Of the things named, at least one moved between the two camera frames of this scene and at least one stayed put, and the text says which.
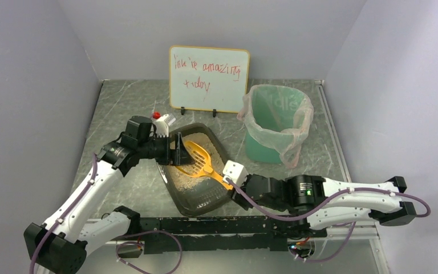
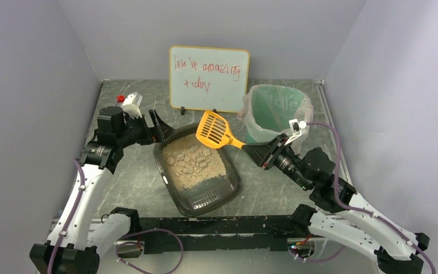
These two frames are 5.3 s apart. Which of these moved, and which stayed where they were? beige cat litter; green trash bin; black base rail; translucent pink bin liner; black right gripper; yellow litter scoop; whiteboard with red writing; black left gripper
Moved: yellow litter scoop; black left gripper; black right gripper
Stayed: black base rail; translucent pink bin liner; beige cat litter; whiteboard with red writing; green trash bin
